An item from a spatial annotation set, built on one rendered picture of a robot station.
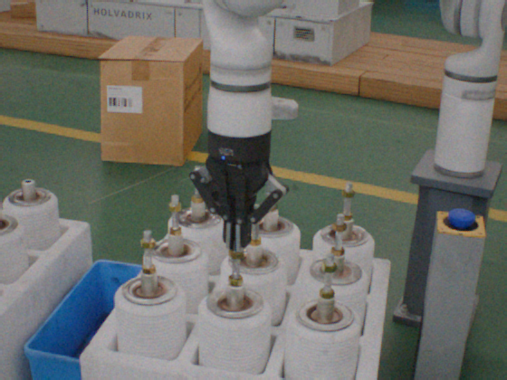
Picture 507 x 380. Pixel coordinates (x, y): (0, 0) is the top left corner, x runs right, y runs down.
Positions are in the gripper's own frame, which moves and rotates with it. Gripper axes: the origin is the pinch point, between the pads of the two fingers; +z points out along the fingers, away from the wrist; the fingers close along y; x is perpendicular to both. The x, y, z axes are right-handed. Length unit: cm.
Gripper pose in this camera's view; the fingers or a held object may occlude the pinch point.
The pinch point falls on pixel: (236, 234)
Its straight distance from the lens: 94.7
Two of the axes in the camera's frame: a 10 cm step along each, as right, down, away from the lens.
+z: -0.3, 9.2, 4.0
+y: 8.9, 2.0, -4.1
